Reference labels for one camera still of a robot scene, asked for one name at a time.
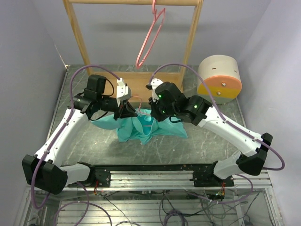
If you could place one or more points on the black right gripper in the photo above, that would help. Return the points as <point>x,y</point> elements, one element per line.
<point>158,117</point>

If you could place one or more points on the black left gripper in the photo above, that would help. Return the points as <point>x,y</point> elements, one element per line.
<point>125,110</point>

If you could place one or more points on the thin pink wire hanger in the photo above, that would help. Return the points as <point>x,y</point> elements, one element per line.
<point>139,108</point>

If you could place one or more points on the teal t shirt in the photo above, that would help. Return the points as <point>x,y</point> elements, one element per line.
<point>143,127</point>

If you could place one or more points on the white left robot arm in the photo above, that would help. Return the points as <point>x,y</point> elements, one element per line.
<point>44,170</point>

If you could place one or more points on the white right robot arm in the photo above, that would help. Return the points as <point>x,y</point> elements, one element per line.
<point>252,146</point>

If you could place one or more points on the thick pink plastic hanger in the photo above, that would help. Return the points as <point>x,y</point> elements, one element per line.
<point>152,34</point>

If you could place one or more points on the wooden clothes rack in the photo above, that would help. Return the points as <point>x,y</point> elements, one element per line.
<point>136,80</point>

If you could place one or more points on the round drawer cabinet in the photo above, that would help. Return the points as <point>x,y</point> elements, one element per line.
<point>221,75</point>

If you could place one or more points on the aluminium rail frame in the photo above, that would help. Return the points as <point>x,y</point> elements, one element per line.
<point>148,176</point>

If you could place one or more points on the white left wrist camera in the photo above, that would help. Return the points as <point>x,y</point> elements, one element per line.
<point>123,92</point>

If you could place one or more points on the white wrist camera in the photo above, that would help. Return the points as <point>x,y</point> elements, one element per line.
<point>154,84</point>
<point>123,92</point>

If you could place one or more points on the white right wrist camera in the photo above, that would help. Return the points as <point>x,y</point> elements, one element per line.
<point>154,84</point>

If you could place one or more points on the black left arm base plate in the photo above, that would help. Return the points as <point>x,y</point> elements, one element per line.
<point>98,176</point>

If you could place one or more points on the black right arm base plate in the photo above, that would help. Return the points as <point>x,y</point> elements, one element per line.
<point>203,176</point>

